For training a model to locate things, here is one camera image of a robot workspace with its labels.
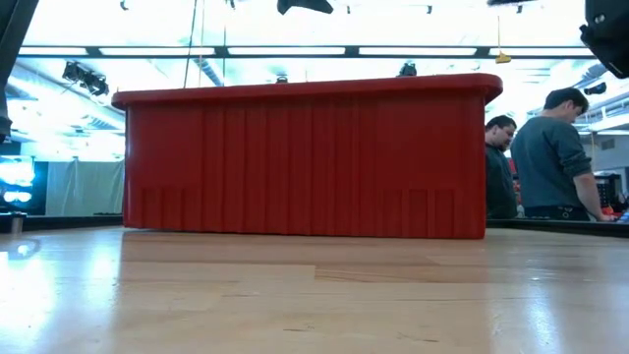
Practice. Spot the yellow hanging tag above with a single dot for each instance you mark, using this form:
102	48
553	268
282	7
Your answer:
502	59

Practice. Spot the black device behind bin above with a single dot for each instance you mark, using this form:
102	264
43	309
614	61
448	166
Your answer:
408	70

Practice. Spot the pale hanging curtain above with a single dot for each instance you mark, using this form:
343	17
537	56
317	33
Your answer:
83	187

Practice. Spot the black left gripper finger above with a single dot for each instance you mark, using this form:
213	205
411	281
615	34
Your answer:
304	5

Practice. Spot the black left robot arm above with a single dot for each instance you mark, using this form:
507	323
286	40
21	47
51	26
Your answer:
12	49

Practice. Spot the black ceiling light cluster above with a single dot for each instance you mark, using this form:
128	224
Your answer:
86	77

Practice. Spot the dark ceiling-mounted fixture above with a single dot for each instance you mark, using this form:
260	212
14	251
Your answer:
595	89

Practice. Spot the large red plastic bin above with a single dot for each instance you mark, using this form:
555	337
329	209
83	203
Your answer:
295	157

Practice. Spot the person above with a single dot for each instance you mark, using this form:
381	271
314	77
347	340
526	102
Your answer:
545	162
498	177

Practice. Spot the short metal post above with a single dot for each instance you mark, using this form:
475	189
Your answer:
17	223

